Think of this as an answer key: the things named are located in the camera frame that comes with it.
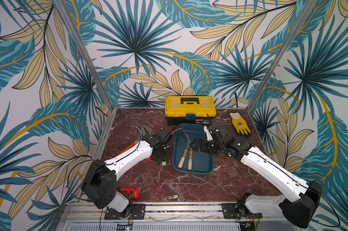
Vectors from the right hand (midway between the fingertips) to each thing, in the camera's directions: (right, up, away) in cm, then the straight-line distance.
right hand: (196, 146), depth 75 cm
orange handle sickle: (-21, -2, -19) cm, 29 cm away
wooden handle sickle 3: (-17, -10, +5) cm, 20 cm away
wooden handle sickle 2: (-2, -10, +15) cm, 19 cm away
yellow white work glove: (+37, +12, +34) cm, 52 cm away
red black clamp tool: (-32, -25, +4) cm, 41 cm away
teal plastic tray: (-4, -12, +16) cm, 20 cm away
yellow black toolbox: (-1, +21, +23) cm, 31 cm away
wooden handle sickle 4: (-35, +9, +32) cm, 48 cm away
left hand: (-16, -9, +7) cm, 20 cm away
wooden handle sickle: (-5, -8, +18) cm, 20 cm away
